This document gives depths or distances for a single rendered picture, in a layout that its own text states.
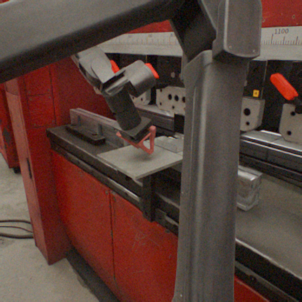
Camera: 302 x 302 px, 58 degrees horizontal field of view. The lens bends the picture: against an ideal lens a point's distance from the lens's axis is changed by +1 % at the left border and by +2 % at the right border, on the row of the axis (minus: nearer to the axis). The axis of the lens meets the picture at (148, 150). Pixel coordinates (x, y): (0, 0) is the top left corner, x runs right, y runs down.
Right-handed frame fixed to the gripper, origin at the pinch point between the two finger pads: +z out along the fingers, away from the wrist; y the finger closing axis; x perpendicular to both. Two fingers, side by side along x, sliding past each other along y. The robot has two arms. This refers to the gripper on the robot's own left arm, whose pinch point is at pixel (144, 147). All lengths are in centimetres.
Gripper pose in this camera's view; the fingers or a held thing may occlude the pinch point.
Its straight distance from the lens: 75.1
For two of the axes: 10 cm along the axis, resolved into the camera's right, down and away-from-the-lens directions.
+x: -6.8, 6.5, -3.4
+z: 3.6, 7.0, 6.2
